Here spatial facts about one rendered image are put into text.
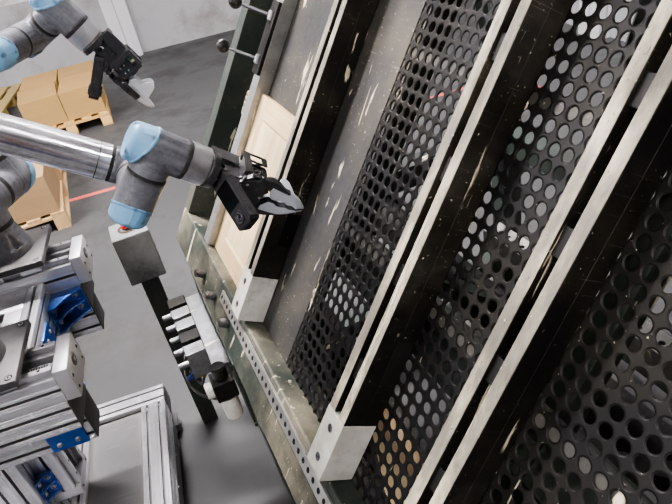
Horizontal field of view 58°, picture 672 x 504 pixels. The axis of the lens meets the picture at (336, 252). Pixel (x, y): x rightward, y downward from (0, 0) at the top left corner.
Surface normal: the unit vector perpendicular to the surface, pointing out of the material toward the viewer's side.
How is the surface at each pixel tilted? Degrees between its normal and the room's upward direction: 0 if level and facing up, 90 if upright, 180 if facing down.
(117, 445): 0
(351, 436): 90
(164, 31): 90
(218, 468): 0
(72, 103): 90
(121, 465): 0
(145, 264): 90
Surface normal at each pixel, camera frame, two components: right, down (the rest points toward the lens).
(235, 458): -0.17, -0.81
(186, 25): 0.29, 0.50
